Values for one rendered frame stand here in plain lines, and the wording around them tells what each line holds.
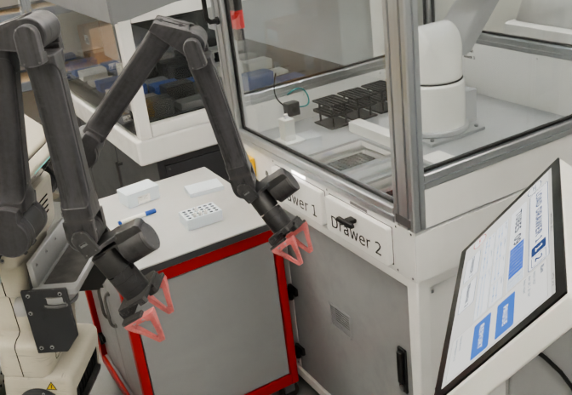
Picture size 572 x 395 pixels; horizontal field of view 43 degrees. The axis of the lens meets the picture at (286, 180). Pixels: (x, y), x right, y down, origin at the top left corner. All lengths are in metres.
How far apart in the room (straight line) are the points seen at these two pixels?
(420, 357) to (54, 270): 0.98
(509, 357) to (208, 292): 1.36
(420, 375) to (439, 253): 0.36
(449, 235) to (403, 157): 0.27
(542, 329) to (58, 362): 1.12
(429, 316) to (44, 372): 0.97
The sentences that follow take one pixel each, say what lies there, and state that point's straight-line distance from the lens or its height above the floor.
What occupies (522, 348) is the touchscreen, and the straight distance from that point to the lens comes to 1.19.
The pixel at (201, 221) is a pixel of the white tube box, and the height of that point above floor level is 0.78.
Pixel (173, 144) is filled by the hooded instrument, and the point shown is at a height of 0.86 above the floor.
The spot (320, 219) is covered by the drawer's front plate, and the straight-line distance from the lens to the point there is 2.16.
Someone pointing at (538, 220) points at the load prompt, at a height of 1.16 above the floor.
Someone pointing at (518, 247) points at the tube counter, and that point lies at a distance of 1.41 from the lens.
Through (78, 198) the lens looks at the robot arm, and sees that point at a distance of 1.37.
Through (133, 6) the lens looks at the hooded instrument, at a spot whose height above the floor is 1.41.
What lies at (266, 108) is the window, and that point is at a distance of 2.35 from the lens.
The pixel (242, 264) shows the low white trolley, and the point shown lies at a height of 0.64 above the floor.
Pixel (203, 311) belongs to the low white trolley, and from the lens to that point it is 2.40.
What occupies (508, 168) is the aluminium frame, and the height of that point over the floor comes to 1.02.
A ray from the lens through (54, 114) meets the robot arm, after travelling 1.32.
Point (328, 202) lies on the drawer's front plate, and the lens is 2.09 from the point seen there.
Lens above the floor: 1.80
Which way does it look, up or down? 23 degrees down
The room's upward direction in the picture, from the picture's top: 7 degrees counter-clockwise
